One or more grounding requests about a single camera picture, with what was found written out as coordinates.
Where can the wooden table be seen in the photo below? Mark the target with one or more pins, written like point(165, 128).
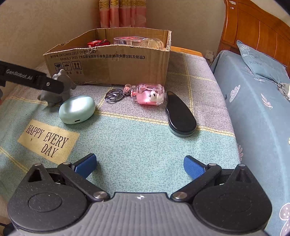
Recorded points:
point(188, 51)

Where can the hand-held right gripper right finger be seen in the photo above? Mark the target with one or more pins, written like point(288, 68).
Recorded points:
point(192, 165)

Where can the brown cardboard box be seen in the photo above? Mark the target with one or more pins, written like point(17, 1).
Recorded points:
point(113, 65)

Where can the mint green earbuds case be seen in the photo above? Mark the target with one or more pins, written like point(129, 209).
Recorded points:
point(77, 110)

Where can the crumpled grey cloth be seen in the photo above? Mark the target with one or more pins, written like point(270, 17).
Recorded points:
point(285, 90)

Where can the grey animal figurine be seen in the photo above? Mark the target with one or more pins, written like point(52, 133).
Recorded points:
point(68, 84)

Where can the white wall socket with charger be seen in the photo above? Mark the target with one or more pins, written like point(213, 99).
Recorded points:
point(209, 55)

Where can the small red box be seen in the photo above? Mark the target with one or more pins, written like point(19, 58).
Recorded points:
point(97, 43)

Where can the clear container with red lid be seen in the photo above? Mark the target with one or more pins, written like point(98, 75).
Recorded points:
point(126, 40)

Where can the wooden bed headboard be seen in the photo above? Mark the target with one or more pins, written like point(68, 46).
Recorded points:
point(256, 25)

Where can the checked green grey blanket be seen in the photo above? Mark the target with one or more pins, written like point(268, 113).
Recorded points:
point(136, 136)

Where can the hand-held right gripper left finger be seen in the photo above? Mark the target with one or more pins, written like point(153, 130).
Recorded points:
point(87, 165)

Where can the pink patterned curtain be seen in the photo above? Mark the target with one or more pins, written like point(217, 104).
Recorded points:
point(122, 13)

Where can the blue floral pillow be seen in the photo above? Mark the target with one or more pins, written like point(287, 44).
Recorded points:
point(260, 63)

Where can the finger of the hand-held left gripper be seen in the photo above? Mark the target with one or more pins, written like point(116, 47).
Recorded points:
point(51, 85)

